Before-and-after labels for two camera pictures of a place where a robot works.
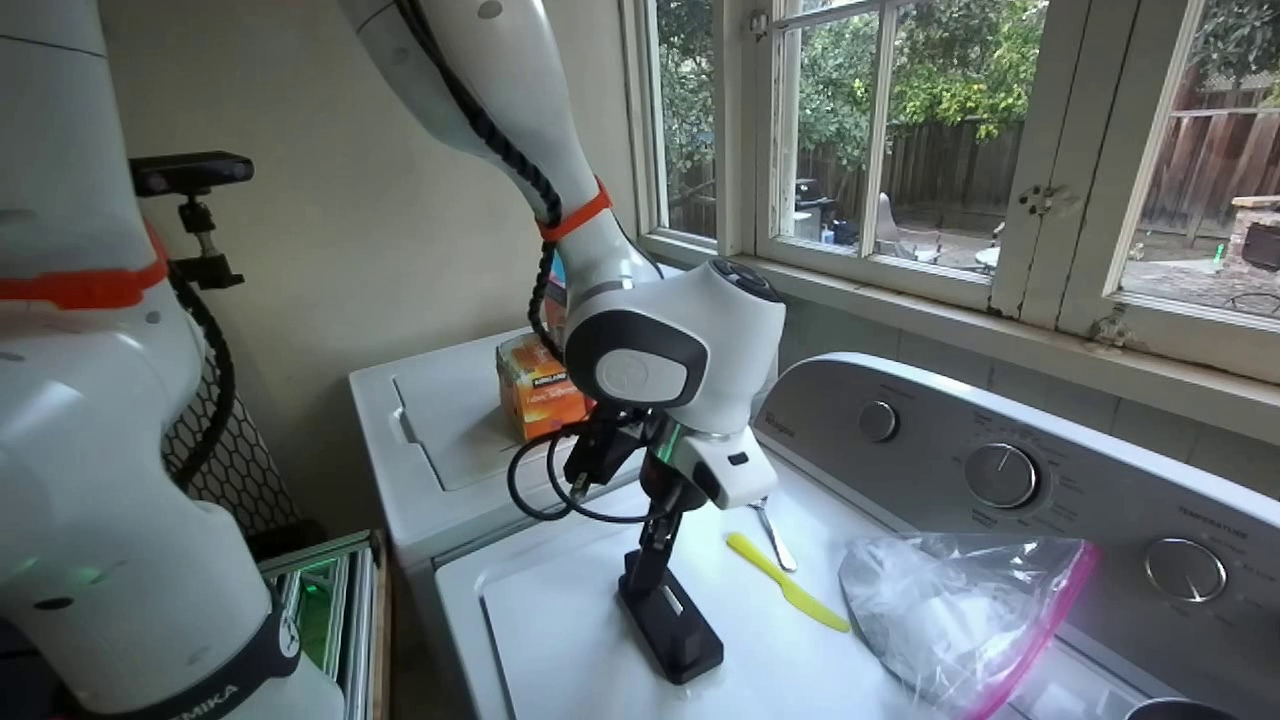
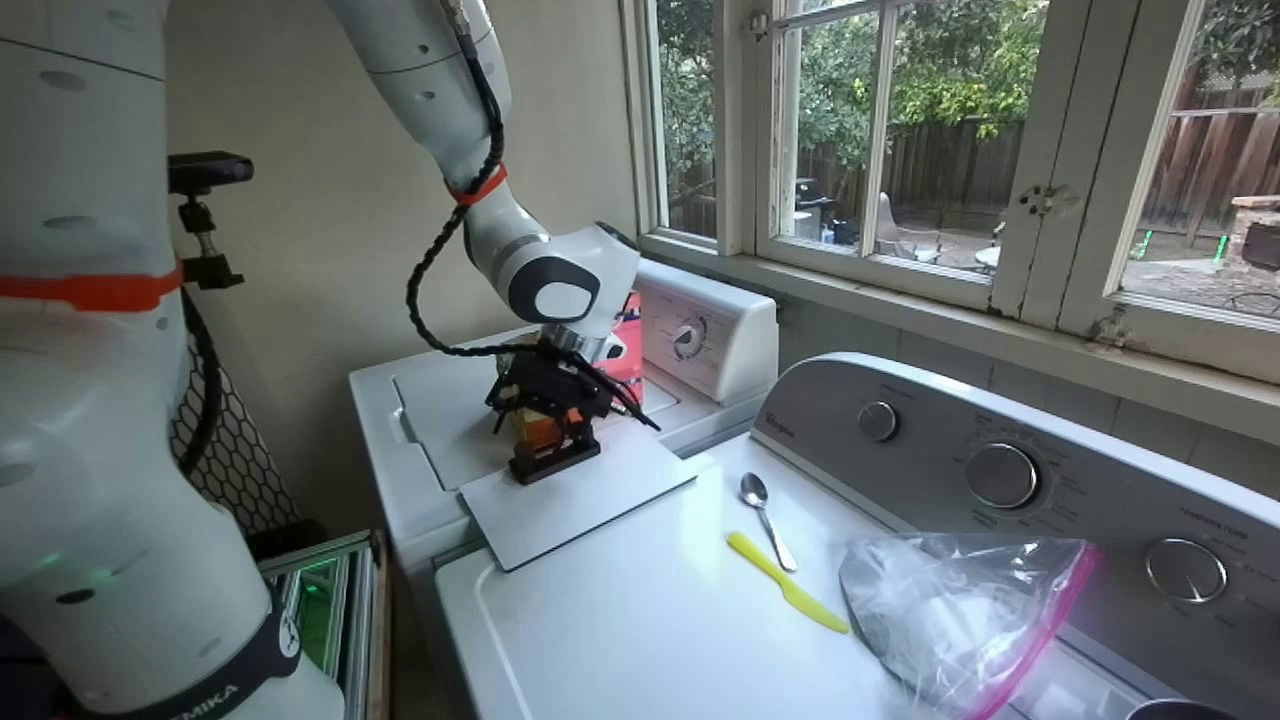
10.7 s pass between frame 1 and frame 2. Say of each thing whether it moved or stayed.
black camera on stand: stayed
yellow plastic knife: stayed
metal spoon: stayed
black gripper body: moved
